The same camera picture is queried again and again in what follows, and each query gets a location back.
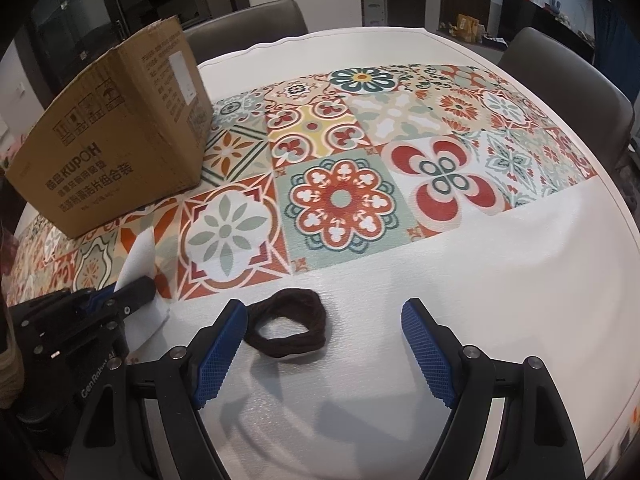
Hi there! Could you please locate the patterned floral table mat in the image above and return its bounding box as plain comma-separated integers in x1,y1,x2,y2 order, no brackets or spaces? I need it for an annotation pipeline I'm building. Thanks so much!
7,62,598,311

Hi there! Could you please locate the white table cover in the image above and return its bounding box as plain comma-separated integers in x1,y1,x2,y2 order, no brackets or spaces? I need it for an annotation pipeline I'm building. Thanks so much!
12,25,640,480

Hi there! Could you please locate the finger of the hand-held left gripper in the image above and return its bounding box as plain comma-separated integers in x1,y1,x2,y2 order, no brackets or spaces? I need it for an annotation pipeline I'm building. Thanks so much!
30,287,119,322
95,279,156,318

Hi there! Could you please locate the yellow paper bag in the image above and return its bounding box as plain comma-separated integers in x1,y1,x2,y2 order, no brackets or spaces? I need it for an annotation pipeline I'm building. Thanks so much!
452,16,483,41

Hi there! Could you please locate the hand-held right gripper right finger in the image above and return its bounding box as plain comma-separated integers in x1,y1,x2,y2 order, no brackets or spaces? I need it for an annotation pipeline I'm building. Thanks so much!
400,297,586,480

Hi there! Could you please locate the brown cardboard box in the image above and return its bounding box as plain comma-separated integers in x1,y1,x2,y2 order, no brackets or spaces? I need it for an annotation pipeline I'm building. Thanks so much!
5,15,215,240

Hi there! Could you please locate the black television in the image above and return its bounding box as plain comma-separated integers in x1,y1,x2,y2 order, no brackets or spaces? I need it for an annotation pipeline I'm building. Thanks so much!
502,0,597,52

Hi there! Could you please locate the grey leather dining chair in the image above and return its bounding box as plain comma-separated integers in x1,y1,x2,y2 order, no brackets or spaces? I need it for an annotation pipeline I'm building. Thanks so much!
497,26,636,161
182,0,309,64

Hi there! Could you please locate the dark blue curtain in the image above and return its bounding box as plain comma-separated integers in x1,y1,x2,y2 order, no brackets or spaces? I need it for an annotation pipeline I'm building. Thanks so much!
592,0,640,102

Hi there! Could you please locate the white foam sponge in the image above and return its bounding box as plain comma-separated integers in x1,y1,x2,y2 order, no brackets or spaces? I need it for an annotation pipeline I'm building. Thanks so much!
116,227,173,356

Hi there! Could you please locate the brown hair tie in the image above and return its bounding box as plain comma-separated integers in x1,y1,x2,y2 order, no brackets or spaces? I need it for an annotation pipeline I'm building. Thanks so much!
243,288,327,359

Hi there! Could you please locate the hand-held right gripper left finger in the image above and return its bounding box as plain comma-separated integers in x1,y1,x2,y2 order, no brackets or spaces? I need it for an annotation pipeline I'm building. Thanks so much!
65,299,249,480

